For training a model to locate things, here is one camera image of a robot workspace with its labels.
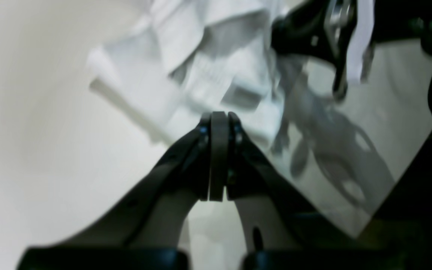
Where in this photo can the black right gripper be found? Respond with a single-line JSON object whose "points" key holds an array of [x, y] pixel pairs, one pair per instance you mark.
{"points": [[302, 32]]}

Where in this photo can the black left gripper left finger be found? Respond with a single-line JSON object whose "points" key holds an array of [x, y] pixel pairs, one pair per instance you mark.
{"points": [[142, 230]]}

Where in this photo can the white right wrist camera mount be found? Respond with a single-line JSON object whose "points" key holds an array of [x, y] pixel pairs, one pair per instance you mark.
{"points": [[360, 52]]}

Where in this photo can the white T-shirt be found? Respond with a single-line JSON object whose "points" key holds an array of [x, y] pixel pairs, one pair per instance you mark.
{"points": [[184, 58]]}

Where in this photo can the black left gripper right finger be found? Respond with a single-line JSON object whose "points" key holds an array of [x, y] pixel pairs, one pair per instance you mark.
{"points": [[282, 230]]}

